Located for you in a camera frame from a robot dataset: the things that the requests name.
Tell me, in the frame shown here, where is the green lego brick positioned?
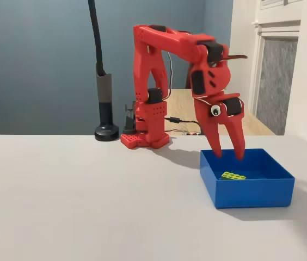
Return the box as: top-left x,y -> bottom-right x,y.
220,171 -> 247,181

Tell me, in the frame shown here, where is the blue plastic bin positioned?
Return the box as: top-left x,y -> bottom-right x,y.
199,148 -> 296,209

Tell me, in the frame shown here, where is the light wooden table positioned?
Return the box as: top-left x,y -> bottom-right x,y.
165,88 -> 276,136

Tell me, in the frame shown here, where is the white framed glass door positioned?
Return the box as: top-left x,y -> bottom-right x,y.
248,0 -> 303,136

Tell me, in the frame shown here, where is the black gooseneck stand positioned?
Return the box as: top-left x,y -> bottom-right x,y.
87,0 -> 120,141

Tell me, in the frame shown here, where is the black power cable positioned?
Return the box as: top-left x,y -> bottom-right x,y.
165,116 -> 206,136

